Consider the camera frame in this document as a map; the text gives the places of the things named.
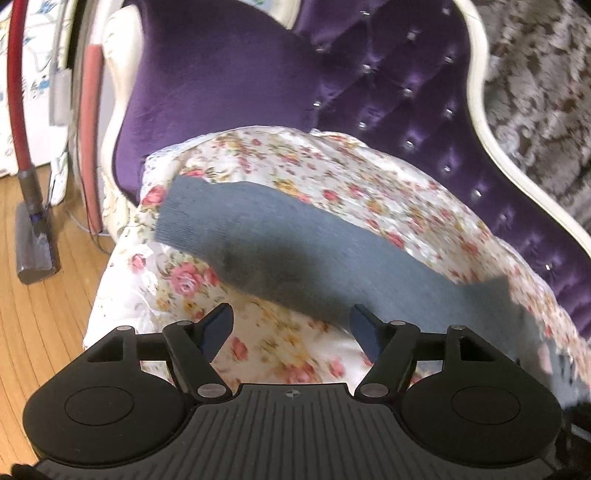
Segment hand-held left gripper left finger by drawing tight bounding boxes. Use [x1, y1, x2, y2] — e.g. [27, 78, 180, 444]
[85, 304, 238, 403]

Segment white floral blanket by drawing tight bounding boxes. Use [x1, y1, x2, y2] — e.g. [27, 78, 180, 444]
[83, 126, 591, 384]

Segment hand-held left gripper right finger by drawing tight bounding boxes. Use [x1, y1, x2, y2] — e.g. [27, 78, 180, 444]
[350, 304, 509, 400]

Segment white power adapter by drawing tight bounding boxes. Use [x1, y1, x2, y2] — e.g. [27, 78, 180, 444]
[50, 69, 72, 126]

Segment grey knit sweater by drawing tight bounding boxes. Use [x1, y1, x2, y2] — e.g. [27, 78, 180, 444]
[154, 178, 591, 407]

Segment grey damask curtain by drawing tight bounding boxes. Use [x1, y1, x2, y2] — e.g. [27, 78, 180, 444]
[475, 0, 591, 232]

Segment purple tufted headboard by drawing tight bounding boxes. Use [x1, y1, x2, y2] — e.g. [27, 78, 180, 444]
[99, 0, 591, 333]

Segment pink padded pole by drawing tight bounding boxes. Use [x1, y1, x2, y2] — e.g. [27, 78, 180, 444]
[78, 44, 105, 234]

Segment red stick vacuum cleaner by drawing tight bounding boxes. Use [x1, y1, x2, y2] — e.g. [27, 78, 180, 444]
[7, 0, 63, 284]

